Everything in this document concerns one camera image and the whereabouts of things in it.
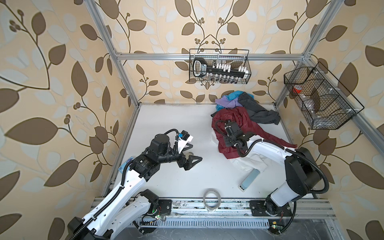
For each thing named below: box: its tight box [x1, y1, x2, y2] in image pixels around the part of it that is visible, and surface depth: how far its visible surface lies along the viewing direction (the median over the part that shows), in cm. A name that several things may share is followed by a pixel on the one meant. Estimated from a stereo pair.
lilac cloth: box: [215, 95, 243, 109], surface depth 114 cm
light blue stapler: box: [238, 168, 261, 192], surface depth 85 cm
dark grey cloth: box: [237, 92, 281, 125], surface depth 101 cm
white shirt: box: [210, 129, 269, 172], surface depth 88 cm
